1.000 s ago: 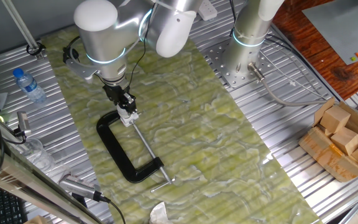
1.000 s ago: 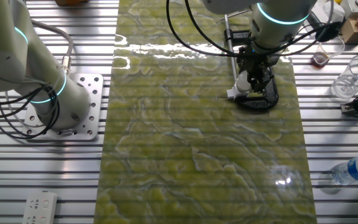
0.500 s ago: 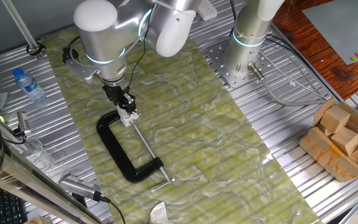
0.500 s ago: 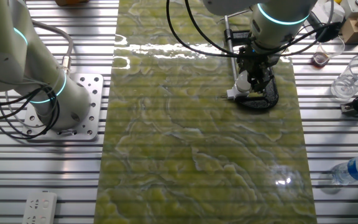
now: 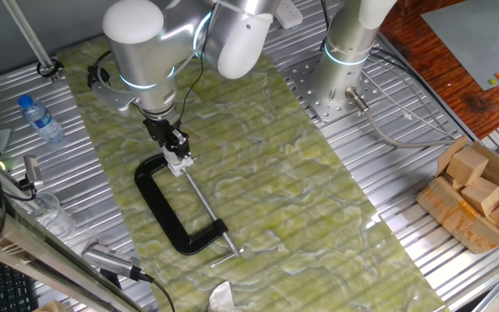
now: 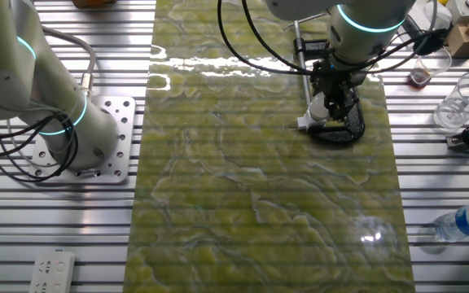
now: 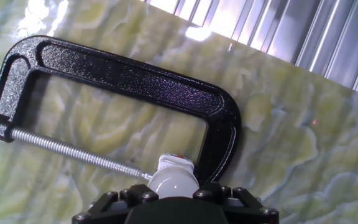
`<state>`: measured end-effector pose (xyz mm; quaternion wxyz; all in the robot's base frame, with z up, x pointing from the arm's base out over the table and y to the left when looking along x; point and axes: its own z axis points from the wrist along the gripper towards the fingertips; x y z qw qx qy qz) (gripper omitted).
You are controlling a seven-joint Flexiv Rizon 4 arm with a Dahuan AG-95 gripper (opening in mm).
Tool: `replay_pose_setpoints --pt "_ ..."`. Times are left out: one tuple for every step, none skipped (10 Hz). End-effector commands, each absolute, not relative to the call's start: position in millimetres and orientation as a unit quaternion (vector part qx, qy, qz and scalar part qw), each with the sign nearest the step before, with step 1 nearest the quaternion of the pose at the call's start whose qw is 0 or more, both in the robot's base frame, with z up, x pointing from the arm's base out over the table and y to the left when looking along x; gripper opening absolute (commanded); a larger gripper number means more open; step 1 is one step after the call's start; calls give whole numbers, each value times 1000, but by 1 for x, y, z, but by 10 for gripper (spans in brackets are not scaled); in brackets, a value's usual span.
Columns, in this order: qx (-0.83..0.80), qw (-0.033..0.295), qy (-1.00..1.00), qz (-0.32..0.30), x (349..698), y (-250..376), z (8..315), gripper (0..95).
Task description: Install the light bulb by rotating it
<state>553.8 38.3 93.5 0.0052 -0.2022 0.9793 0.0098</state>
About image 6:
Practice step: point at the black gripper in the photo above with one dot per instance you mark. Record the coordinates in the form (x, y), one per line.
(336, 79)

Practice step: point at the white LED light bulb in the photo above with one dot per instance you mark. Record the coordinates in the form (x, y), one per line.
(318, 106)

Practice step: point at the white Flexiv robot arm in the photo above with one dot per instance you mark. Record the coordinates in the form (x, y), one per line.
(6, 61)

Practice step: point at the silver wrist adapter plate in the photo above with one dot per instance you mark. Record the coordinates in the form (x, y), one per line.
(340, 61)

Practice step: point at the white plug-in lamp socket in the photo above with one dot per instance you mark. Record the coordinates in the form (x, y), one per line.
(304, 121)

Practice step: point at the black C-clamp with steel screw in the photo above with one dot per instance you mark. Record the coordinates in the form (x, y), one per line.
(356, 126)

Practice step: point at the clear cup with brown liquid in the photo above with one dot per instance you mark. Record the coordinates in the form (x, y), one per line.
(419, 77)

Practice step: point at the clear empty plastic cup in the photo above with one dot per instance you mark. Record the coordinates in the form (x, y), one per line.
(454, 110)

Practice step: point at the green marble pattern mat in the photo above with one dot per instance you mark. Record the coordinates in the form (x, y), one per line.
(238, 183)

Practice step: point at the white crumpled paper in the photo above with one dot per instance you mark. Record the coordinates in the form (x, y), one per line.
(438, 18)

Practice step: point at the small cardboard box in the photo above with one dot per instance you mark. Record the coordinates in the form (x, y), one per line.
(462, 42)

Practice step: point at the clear water bottle blue label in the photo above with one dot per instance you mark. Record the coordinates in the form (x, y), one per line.
(466, 221)

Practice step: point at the white power strip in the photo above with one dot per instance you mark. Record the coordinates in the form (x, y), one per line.
(51, 272)

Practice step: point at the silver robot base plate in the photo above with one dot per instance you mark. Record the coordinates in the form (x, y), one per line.
(122, 122)

